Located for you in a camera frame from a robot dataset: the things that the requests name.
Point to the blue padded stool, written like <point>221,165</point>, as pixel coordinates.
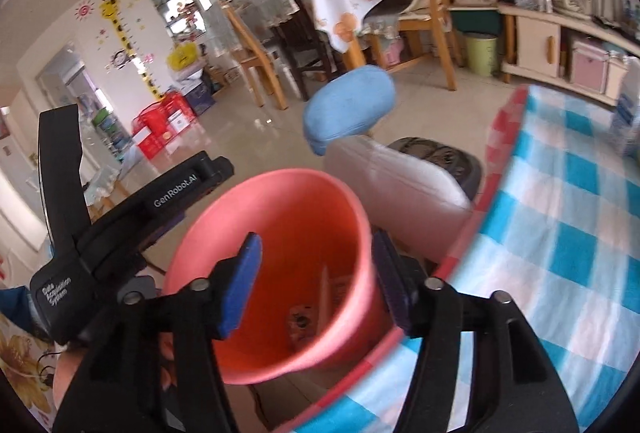
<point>350,103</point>

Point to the dark grey round object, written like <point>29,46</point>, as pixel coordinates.
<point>440,158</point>

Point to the person's left forearm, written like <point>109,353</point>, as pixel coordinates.
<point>70,375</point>

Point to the red plastic crates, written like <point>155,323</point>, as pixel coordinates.
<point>160,125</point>

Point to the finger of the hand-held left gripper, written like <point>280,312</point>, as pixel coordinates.
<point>185,190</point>
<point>61,163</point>

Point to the light wooden chair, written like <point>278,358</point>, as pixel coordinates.
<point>434,13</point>
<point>252,60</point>

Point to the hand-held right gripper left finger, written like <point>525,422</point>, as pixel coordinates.
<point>242,285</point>

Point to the cream TV cabinet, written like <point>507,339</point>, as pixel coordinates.
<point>537,43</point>

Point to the dark blue crate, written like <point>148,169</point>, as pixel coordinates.
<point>200,95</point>

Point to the pink plastic bucket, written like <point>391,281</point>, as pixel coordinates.
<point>300,223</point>

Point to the blue white checked tablecloth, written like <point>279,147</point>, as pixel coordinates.
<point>550,238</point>

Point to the giraffe wall sticker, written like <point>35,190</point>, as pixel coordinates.
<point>112,20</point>

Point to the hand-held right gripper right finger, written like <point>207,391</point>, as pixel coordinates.
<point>395,285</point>

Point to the floral printed cloth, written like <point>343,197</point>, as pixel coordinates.
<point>17,363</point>

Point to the pink storage box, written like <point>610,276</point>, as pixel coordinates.
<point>590,65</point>

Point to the dark wooden chair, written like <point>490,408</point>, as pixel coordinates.
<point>297,38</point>

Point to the yellow plastic bag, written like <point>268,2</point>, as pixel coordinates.
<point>182,57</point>

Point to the green waste bin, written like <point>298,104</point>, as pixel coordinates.
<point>480,55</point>

